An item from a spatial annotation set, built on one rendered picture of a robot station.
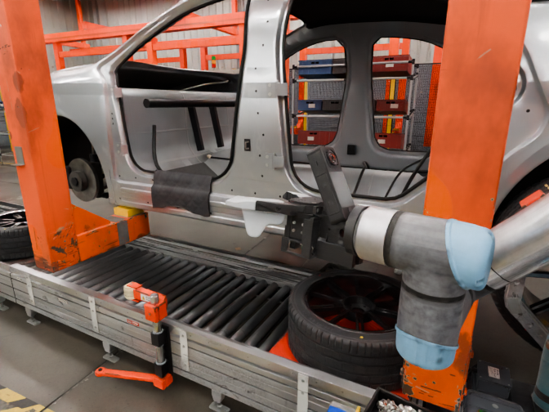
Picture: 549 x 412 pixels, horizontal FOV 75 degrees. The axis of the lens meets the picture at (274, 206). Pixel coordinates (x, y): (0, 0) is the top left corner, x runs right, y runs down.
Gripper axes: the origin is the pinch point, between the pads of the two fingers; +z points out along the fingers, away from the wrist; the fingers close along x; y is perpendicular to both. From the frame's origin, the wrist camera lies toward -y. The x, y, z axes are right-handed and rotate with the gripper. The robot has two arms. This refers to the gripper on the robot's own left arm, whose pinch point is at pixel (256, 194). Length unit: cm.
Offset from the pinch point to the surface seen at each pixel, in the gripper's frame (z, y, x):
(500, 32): -25, -37, 48
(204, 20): 614, -261, 503
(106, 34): 898, -243, 432
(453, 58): -16, -32, 47
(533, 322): -42, 41, 94
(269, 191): 71, 15, 93
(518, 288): -37, 30, 91
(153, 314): 91, 71, 42
